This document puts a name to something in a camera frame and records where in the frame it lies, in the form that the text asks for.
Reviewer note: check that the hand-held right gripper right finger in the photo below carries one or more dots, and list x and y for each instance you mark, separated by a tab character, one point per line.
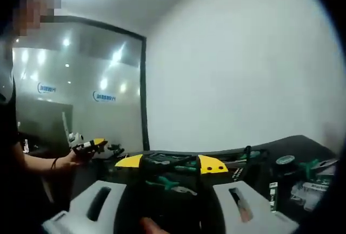
259	217

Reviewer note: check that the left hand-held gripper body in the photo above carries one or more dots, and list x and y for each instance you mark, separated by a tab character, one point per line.
75	139

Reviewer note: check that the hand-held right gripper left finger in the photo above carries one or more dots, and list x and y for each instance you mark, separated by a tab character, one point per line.
89	217

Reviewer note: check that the small green-label tool box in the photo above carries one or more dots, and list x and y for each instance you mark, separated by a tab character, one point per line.
273	196

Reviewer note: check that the black toolbox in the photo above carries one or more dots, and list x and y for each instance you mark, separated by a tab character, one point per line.
243	172

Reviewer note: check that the grey tool packet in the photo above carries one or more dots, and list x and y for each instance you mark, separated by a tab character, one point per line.
311	190

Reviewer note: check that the black tape roll tool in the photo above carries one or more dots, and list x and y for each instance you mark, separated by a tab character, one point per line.
286	163

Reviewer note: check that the person's left hand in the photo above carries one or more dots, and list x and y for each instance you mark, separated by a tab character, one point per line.
74	159

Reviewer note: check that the person's right hand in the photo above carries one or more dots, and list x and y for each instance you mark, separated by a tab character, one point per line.
152	227

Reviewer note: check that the black and green table object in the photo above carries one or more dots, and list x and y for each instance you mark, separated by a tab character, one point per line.
116	148

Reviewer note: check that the black wrist band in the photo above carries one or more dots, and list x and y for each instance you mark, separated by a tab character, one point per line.
54	163

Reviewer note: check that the blue logo sticker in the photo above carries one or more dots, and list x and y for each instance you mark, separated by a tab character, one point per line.
47	88
104	96

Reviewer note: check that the small white object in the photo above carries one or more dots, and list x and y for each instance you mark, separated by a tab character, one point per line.
26	146

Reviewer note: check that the person's black shirt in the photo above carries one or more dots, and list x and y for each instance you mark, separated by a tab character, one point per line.
8	136

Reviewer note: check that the black-framed glass partition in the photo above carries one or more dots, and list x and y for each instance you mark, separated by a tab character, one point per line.
143	82

